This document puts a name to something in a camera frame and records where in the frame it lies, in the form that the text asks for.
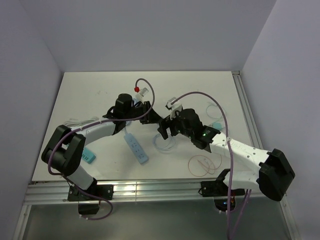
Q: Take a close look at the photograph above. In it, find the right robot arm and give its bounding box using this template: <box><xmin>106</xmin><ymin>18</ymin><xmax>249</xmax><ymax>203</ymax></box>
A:
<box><xmin>158</xmin><ymin>108</ymin><xmax>296</xmax><ymax>202</ymax></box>

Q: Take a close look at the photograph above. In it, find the aluminium rail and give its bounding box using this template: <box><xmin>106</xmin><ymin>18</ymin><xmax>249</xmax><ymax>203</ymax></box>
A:
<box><xmin>231</xmin><ymin>71</ymin><xmax>263</xmax><ymax>149</ymax></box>
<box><xmin>22</xmin><ymin>179</ymin><xmax>287</xmax><ymax>206</ymax></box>

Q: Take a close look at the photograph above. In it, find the teal power strip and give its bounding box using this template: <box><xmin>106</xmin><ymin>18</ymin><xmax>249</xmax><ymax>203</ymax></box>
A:
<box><xmin>81</xmin><ymin>147</ymin><xmax>96</xmax><ymax>164</ymax></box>

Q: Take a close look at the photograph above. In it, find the white power strip cord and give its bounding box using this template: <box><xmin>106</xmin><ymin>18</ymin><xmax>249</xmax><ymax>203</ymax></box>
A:
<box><xmin>63</xmin><ymin>116</ymin><xmax>100</xmax><ymax>128</ymax></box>

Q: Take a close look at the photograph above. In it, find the teal charger plug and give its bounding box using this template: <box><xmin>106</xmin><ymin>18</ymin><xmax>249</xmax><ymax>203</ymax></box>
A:
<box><xmin>212</xmin><ymin>122</ymin><xmax>223</xmax><ymax>131</ymax></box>

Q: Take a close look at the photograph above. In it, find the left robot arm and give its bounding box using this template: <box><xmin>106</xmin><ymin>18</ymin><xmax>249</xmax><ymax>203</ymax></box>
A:
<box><xmin>41</xmin><ymin>93</ymin><xmax>163</xmax><ymax>200</ymax></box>

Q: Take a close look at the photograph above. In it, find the pink charger cable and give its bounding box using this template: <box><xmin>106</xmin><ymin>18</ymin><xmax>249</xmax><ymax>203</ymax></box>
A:
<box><xmin>187</xmin><ymin>154</ymin><xmax>223</xmax><ymax>178</ymax></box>

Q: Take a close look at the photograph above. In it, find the right side aluminium rail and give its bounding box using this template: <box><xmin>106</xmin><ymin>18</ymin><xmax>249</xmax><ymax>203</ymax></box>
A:
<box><xmin>231</xmin><ymin>71</ymin><xmax>263</xmax><ymax>149</ymax></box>

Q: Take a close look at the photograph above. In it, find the front aluminium rail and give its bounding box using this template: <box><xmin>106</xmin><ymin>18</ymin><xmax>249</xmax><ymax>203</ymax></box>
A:
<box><xmin>22</xmin><ymin>179</ymin><xmax>287</xmax><ymax>206</ymax></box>

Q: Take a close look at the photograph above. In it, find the blue power strip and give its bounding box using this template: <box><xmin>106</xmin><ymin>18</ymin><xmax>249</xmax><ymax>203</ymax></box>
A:
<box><xmin>124</xmin><ymin>133</ymin><xmax>149</xmax><ymax>165</ymax></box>

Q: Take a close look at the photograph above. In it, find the blue charger cable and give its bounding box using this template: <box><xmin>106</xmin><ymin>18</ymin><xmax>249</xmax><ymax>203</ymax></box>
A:
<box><xmin>152</xmin><ymin>132</ymin><xmax>179</xmax><ymax>153</ymax></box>

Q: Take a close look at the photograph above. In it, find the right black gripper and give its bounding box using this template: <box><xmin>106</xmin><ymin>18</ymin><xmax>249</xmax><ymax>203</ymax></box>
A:
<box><xmin>157</xmin><ymin>112</ymin><xmax>194</xmax><ymax>140</ymax></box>

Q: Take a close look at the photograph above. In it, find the teal charger cable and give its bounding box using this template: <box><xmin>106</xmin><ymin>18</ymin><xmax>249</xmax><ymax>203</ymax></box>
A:
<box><xmin>206</xmin><ymin>100</ymin><xmax>225</xmax><ymax>126</ymax></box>

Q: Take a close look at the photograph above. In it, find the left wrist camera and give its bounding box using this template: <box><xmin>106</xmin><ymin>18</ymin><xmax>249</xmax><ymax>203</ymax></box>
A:
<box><xmin>134</xmin><ymin>86</ymin><xmax>149</xmax><ymax>103</ymax></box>

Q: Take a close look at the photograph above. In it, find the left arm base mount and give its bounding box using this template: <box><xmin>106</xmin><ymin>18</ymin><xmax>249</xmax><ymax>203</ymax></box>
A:
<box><xmin>67</xmin><ymin>184</ymin><xmax>114</xmax><ymax>221</ymax></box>

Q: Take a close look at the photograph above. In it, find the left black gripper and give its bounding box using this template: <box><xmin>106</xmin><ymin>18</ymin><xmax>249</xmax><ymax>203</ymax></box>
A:
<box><xmin>124</xmin><ymin>101</ymin><xmax>161</xmax><ymax>125</ymax></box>

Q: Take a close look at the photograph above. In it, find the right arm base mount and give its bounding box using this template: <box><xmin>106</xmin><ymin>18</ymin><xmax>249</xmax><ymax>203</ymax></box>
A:
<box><xmin>198</xmin><ymin>180</ymin><xmax>246</xmax><ymax>212</ymax></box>

